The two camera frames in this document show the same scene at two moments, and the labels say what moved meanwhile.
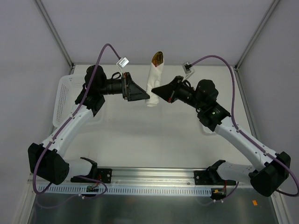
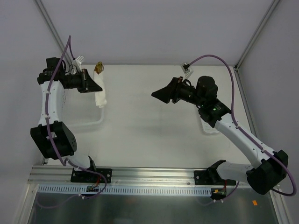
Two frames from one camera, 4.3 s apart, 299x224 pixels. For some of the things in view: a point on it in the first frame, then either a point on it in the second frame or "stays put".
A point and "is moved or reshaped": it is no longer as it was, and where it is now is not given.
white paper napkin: (154, 82) is moved or reshaped
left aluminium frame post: (55, 33) stays put
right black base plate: (210, 177) stays put
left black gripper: (126, 87) → (84, 80)
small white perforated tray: (207, 130) stays put
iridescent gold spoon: (157, 59) is moved or reshaped
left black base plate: (104, 175) stays put
